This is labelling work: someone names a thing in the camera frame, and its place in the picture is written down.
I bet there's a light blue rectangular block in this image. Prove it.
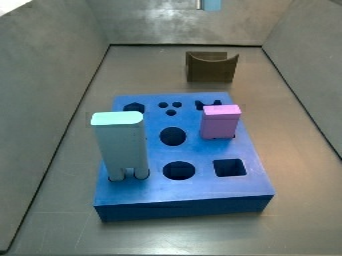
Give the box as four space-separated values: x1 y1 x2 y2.
202 0 222 11

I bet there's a blue shape sorter board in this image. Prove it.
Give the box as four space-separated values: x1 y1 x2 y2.
94 92 276 222

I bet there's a black curved fixture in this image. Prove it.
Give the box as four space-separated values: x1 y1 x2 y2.
186 51 240 83

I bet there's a purple rectangular block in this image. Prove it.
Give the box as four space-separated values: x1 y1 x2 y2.
201 104 242 139

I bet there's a light blue double-round block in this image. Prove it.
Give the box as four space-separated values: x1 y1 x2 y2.
91 111 150 181

